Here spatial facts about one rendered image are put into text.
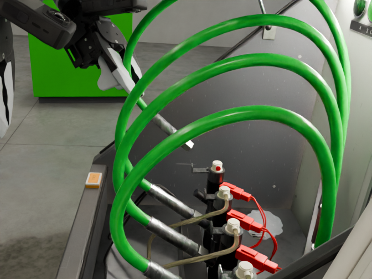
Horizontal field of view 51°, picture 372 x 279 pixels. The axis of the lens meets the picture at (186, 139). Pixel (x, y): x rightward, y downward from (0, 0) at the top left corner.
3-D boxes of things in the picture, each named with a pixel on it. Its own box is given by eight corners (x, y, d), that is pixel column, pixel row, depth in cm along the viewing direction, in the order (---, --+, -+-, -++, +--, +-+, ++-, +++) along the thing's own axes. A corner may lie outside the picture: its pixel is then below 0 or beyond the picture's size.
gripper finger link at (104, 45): (122, 75, 70) (101, 34, 71) (128, 69, 69) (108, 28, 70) (104, 72, 65) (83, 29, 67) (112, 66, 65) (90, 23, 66)
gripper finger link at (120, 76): (116, 110, 70) (94, 67, 72) (140, 93, 68) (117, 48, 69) (105, 110, 68) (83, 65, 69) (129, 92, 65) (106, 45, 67)
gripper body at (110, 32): (102, 72, 76) (72, 20, 77) (133, 46, 73) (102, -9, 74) (76, 71, 69) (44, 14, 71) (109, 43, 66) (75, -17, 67)
